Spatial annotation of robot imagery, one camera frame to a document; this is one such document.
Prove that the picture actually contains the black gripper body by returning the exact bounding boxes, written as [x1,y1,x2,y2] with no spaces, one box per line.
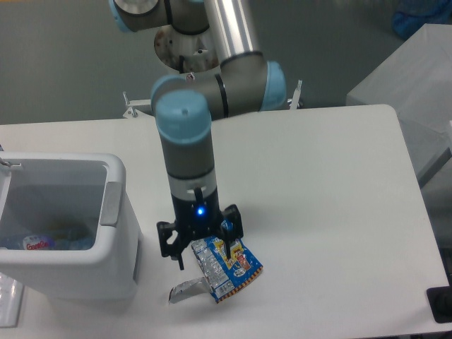
[172,192,223,244]

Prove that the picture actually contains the white covered side table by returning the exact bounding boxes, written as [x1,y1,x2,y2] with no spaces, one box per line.
[346,24,451,186]

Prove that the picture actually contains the white plastic trash can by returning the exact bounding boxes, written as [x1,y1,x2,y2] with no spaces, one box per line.
[1,152,142,299]

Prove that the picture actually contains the crushed clear plastic bottle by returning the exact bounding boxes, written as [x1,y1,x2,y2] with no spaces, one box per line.
[0,227,95,251]

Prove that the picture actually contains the black device at table edge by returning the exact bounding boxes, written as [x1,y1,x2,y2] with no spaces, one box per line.
[427,286,451,323]

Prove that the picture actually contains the blue snack wrapper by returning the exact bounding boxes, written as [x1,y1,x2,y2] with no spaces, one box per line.
[169,237,263,304]

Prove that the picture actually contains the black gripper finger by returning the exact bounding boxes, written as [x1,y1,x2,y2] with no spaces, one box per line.
[156,221,184,270]
[219,204,244,259]

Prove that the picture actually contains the blue object in background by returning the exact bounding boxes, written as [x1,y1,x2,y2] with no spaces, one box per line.
[391,0,451,40]

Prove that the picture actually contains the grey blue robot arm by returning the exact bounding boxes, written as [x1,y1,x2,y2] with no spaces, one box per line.
[109,1,287,261]

